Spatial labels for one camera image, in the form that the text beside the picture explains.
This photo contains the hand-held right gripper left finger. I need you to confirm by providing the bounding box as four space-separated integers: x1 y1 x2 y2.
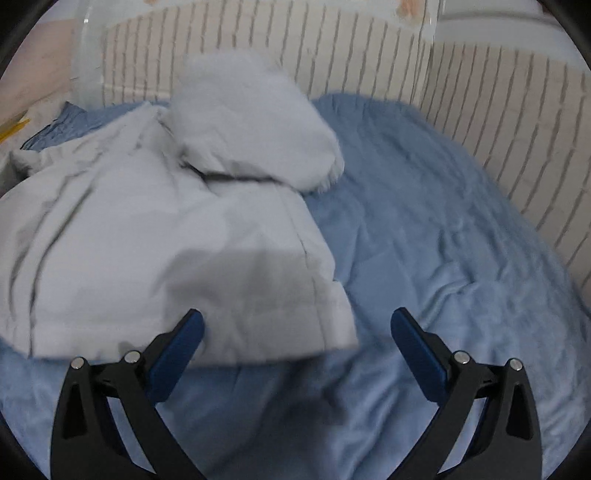
50 308 208 480

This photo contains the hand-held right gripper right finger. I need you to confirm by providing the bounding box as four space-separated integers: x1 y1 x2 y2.
390 308 543 480

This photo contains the yellow strip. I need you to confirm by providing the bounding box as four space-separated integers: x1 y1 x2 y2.
0 117 31 145

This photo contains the floral patterned mattress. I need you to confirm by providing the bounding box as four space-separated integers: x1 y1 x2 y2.
0 102 68 155

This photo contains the blue bed blanket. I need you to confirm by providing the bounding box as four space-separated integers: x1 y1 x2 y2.
0 92 591 480

